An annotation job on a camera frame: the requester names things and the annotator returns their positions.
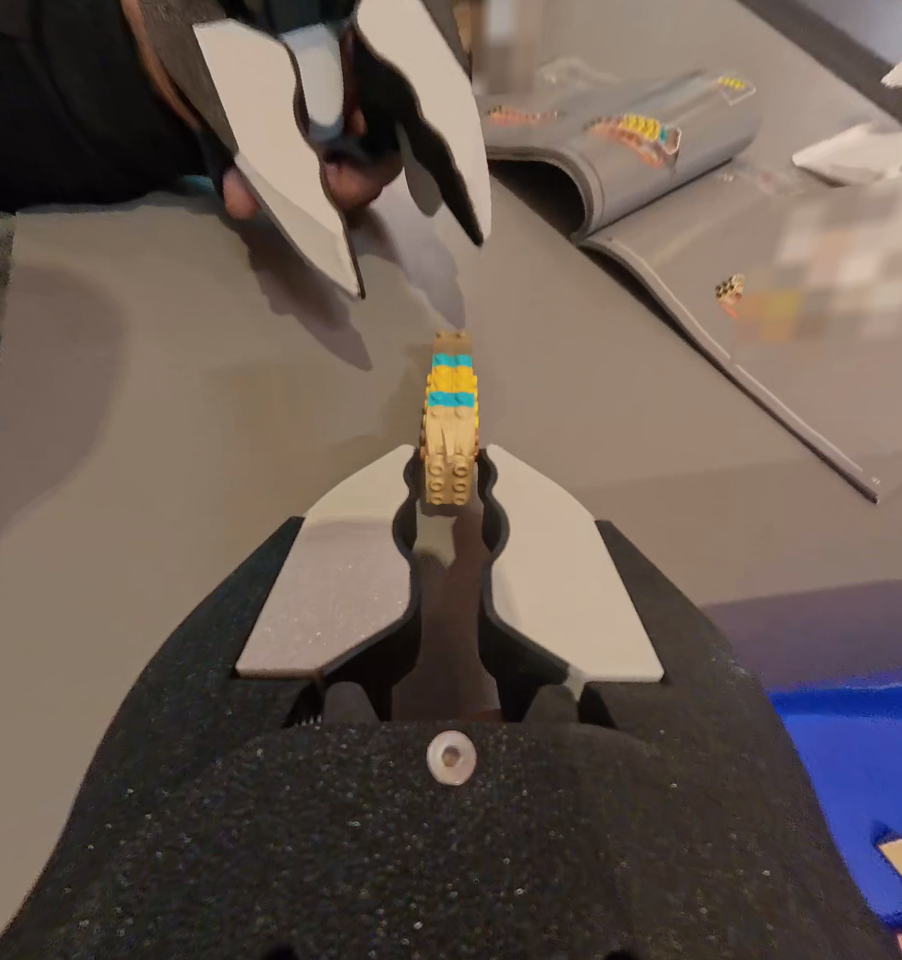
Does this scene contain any multicoloured lego build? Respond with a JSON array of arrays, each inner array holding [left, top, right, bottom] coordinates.
[[419, 330, 483, 519]]

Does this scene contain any person's left forearm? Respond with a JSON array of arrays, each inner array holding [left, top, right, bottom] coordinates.
[[0, 0, 230, 226]]

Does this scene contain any person's left hand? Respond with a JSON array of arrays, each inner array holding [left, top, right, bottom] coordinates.
[[222, 112, 405, 220]]

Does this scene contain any blue plastic bin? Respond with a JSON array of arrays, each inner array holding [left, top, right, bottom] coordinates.
[[766, 678, 902, 939]]

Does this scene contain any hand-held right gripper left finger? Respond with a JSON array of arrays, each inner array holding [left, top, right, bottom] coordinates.
[[235, 444, 424, 681]]

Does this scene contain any grey lego instruction booklet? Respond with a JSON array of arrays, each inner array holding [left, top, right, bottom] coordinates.
[[473, 67, 902, 505]]

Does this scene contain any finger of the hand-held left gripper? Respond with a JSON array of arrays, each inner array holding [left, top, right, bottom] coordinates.
[[193, 18, 367, 301], [355, 0, 493, 247]]

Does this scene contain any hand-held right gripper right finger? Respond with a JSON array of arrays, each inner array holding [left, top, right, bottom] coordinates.
[[481, 444, 666, 685]]

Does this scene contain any large white paper bag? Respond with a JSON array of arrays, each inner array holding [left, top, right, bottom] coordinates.
[[792, 120, 902, 189]]

